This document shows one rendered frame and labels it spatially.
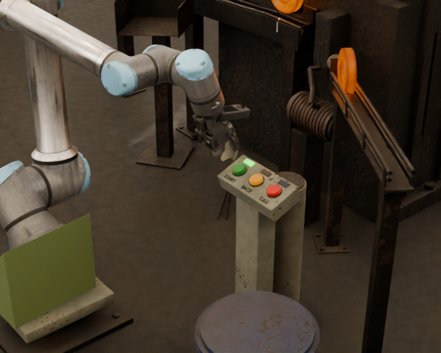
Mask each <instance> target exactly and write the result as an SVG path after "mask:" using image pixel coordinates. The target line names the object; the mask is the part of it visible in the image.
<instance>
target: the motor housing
mask: <svg viewBox="0 0 441 353"><path fill-rule="evenodd" d="M308 100H309V92H307V91H300V92H297V93H296V94H294V95H293V96H292V97H291V98H290V100H289V102H288V104H287V107H286V116H287V119H289V121H290V122H291V123H292V124H294V125H296V126H297V127H294V128H292V129H291V143H290V170H289V172H294V173H297V174H299V175H301V176H302V177H303V178H304V179H305V181H306V182H307V189H306V200H305V212H304V227H306V226H308V225H310V224H312V223H314V222H316V221H318V220H319V213H320V203H321V184H322V174H323V155H324V145H325V141H326V142H331V138H332V128H333V109H334V104H333V103H331V102H329V101H327V100H325V99H322V98H320V97H318V96H316V95H315V98H314V103H316V104H320V106H321V108H320V109H319V110H318V109H312V108H309V107H308V105H307V104H308Z"/></svg>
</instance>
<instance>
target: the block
mask: <svg viewBox="0 0 441 353"><path fill-rule="evenodd" d="M348 30H349V13H348V12H346V11H343V10H341V9H339V8H336V7H334V8H330V9H328V10H325V11H321V12H318V13H317V14H316V31H315V44H314V65H320V66H321V70H318V71H313V72H314V74H316V75H317V76H320V77H322V78H324V79H329V78H330V69H329V68H328V65H327V61H328V58H329V57H330V56H331V55H335V54H337V55H339V53H340V50H341V49H342V48H347V40H348Z"/></svg>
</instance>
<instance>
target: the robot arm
mask: <svg viewBox="0 0 441 353"><path fill-rule="evenodd" d="M63 4H64V0H0V26H1V27H3V28H4V29H7V30H15V29H17V30H18V31H20V32H22V34H23V40H24V51H25V57H26V63H27V74H28V80H29V91H30V97H31V108H32V114H33V120H34V131H35V137H36V149H35V150H34V151H33V152H32V154H31V158H32V165H30V166H28V167H24V165H23V163H22V162H21V161H15V162H12V163H10V164H8V165H6V166H4V167H2V168H1V169H0V223H1V225H2V226H3V229H4V230H5V232H6V234H7V236H8V242H9V247H10V250H11V249H14V248H16V247H18V246H20V245H22V244H24V243H27V242H29V241H31V240H33V239H36V238H37V237H40V236H42V235H45V234H46V233H49V232H50V231H52V230H55V229H57V228H59V227H61V226H64V224H63V223H61V222H60V221H59V220H58V219H56V218H55V217H54V216H53V215H52V214H51V213H50V212H49V210H48V208H49V207H51V206H54V205H57V204H59V203H61V202H64V201H66V200H69V199H71V198H75V197H76V196H78V195H80V194H81V193H83V192H85V191H86V190H87V188H88V186H89V185H90V175H91V173H90V167H89V165H88V162H87V160H86V159H85V158H83V155H82V154H81V153H79V152H78V150H77V148H76V147H75V146H73V145H72V144H71V139H70V132H69V120H68V113H67V101H66V93H65V87H64V74H63V67H62V56H63V57H65V58H67V59H68V60H70V61H72V62H73V63H75V64H77V65H78V66H80V67H82V68H84V69H85V70H87V71H89V72H90V73H92V74H94V75H95V76H98V77H99V78H100V79H101V81H102V83H103V85H104V87H105V88H106V89H107V91H108V92H109V93H111V94H112V95H115V96H123V95H129V94H131V93H133V92H136V91H138V90H142V89H144V88H148V87H150V86H154V85H158V84H161V83H165V82H166V83H171V84H173V85H177V86H179V87H182V88H184V89H185V91H186V94H187V96H188V99H189V101H190V104H191V107H192V109H193V112H194V113H195V115H193V116H192V118H193V120H194V122H195V125H196V129H195V133H196V135H197V138H198V140H199V143H200V144H201V143H202V144H204V145H205V146H206V147H207V148H210V149H211V150H213V152H212V153H213V156H217V155H220V154H222V156H221V157H220V159H221V160H222V161H224V160H227V159H228V158H231V159H232V160H234V159H235V158H236V157H237V154H238V149H239V140H238V138H237V135H236V132H235V129H234V128H233V126H232V124H231V123H230V122H229V120H235V119H240V118H248V117H249V116H250V112H251V110H250V109H248V108H247V107H245V106H243V105H242V104H235V105H229V106H224V104H225V100H224V97H223V93H222V91H221V88H220V86H219V83H218V79H217V77H216V74H215V71H214V66H213V63H212V61H211V59H210V58H209V55H208V54H207V53H206V52H205V51H203V50H200V49H189V50H186V51H183V52H181V51H178V50H174V49H172V48H168V47H167V46H163V45H152V46H149V47H147V49H145V50H144V51H143V53H142V54H139V55H135V56H131V57H130V56H128V55H126V54H124V53H122V52H120V51H119V50H115V49H113V48H111V47H110V46H108V45H106V44H104V43H102V42H101V41H98V40H96V39H95V38H93V37H91V36H89V35H88V34H86V33H84V32H82V31H81V30H79V29H76V28H75V27H73V26H71V25H69V24H67V23H66V22H64V21H62V20H60V19H59V18H58V13H57V11H58V10H59V9H61V8H62V7H63ZM198 133H199V136H198Z"/></svg>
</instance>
